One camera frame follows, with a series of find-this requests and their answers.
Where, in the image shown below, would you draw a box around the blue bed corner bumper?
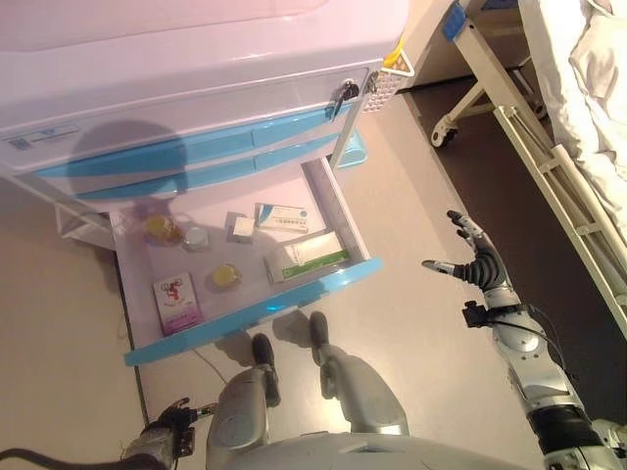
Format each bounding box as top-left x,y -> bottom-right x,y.
440,0 -> 469,40

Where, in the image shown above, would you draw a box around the grey robot torso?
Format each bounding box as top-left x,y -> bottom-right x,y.
234,430 -> 535,470

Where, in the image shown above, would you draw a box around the small white medicine box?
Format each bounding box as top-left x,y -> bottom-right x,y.
225,211 -> 257,245

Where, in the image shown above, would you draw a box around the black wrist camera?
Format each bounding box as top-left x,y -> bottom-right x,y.
462,301 -> 491,328
170,423 -> 197,459

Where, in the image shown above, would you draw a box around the white bedding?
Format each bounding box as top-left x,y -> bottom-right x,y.
518,0 -> 627,231

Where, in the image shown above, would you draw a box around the white green medicine box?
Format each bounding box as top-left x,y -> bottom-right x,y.
263,232 -> 352,284

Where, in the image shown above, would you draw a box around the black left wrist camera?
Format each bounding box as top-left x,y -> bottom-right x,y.
170,423 -> 197,459

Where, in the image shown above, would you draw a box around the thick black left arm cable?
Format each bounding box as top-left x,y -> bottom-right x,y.
0,446 -> 128,466

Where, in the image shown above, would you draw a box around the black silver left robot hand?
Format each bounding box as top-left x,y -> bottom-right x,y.
139,397 -> 219,442

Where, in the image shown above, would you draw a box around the white bed frame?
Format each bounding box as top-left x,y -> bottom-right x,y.
430,0 -> 627,342

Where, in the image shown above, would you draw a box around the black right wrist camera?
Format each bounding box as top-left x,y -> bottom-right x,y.
462,301 -> 491,328

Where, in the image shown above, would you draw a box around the white drawer with blue front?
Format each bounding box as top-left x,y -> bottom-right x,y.
108,155 -> 384,368

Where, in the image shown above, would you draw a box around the light blue plastic bin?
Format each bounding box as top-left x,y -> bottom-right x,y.
332,134 -> 368,170

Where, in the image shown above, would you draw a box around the white lid medicine jar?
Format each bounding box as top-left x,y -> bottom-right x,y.
181,225 -> 210,253

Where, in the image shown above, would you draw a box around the white perforated basket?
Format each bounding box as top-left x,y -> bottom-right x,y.
361,48 -> 417,117

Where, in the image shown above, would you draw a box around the yellow plastic item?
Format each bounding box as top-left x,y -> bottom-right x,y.
383,46 -> 410,74

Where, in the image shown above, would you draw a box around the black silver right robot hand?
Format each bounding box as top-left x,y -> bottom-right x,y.
421,210 -> 508,295

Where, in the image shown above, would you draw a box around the silver right robot leg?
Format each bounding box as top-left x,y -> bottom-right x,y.
308,311 -> 410,437

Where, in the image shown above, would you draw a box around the yellow medicine jar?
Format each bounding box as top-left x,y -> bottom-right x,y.
205,262 -> 245,294
142,213 -> 185,245

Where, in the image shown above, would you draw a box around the white blue medical cart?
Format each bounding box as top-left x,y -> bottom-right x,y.
0,0 -> 412,246

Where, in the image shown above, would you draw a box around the metal cart keys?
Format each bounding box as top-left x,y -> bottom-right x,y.
326,80 -> 362,122

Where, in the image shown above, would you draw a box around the pink white medicine box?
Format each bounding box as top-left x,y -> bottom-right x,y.
152,271 -> 205,337

